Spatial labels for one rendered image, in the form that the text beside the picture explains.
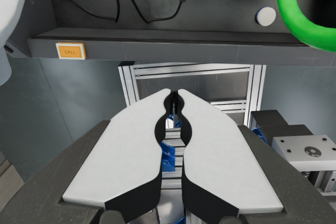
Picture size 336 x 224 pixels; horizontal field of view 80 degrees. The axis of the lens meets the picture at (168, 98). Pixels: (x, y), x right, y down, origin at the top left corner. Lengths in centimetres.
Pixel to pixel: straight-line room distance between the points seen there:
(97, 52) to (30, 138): 181
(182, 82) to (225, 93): 27
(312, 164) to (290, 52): 27
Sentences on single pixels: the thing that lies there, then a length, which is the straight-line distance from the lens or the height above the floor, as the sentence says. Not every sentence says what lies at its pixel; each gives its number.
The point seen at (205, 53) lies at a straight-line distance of 41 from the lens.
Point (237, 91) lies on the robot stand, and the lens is 132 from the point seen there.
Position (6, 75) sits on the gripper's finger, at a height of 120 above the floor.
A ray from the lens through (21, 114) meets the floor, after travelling 206.
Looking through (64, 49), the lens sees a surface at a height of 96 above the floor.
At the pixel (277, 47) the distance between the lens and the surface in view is 44.
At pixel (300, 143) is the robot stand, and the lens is 62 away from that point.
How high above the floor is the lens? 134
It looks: 61 degrees down
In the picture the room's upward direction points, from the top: 175 degrees counter-clockwise
